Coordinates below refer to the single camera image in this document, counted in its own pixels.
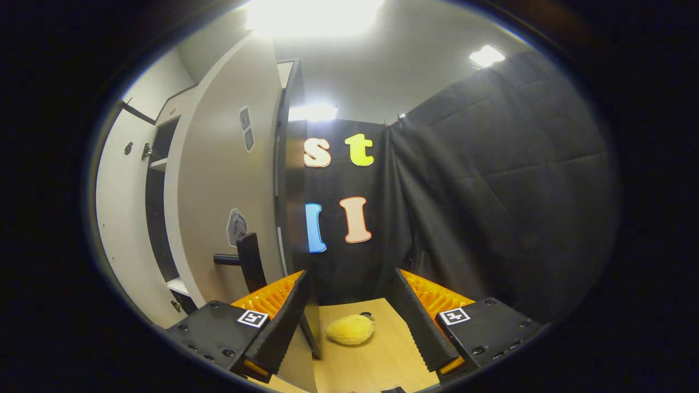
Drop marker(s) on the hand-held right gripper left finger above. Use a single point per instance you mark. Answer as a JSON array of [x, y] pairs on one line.
[[284, 322]]

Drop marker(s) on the white shoe cabinet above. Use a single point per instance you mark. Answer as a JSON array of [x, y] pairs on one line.
[[292, 164]]

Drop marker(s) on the ceiling light panel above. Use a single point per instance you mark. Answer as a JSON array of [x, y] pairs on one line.
[[312, 112], [314, 13], [486, 56]]

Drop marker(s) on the black backdrop cloth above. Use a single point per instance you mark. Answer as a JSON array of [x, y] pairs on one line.
[[491, 191]]

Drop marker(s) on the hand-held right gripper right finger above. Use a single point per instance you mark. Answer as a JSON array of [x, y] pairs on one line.
[[418, 322]]

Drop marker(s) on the yellow plush toy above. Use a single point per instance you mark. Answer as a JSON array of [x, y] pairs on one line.
[[349, 329]]

